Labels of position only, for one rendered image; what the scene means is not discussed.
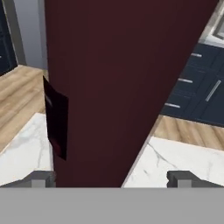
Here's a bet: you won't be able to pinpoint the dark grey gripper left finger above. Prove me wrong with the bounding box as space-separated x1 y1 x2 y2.
0 170 57 188

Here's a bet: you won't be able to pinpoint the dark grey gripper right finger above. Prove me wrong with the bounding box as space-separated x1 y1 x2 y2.
166 170 224 188

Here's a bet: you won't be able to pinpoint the dark red cabinet door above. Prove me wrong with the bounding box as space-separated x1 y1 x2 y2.
43 0 220 188

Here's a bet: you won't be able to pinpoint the navy tall cupboard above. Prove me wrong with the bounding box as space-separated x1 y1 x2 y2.
0 0 19 77

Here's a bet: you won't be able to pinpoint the steel sink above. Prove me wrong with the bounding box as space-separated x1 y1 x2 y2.
211 17 224 42

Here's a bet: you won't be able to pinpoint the navy base cupboards silver handles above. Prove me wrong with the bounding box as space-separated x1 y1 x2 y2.
159 42 224 128

